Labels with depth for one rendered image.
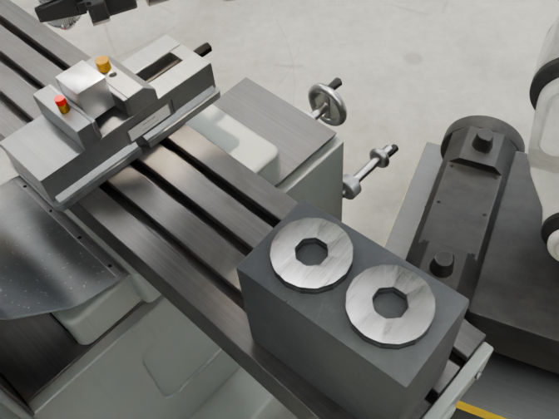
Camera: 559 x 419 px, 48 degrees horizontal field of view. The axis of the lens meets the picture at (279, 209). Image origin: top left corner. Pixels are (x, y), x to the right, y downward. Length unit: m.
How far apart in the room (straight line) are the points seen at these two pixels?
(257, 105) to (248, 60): 1.28
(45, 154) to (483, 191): 0.91
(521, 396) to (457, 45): 1.67
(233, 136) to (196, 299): 0.43
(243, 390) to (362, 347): 1.00
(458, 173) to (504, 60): 1.29
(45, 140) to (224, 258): 0.35
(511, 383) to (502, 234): 0.32
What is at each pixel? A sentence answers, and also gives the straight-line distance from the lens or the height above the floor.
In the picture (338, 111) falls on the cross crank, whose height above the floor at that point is 0.65.
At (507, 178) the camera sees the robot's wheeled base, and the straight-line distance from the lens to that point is 1.51.
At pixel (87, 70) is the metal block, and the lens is 1.03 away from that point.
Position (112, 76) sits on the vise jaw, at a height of 1.04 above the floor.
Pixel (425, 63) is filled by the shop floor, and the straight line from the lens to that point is 2.64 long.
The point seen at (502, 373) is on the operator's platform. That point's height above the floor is 0.40.
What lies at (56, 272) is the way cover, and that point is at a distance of 1.04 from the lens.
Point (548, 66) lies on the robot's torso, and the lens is 1.04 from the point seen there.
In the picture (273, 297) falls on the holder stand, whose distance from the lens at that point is 0.67.
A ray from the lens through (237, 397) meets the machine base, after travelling 1.61.
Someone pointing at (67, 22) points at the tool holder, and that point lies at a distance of 0.90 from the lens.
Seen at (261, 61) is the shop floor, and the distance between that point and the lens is 2.65.
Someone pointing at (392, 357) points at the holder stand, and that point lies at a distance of 0.63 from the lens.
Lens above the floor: 1.70
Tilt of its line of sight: 53 degrees down
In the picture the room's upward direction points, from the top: 6 degrees counter-clockwise
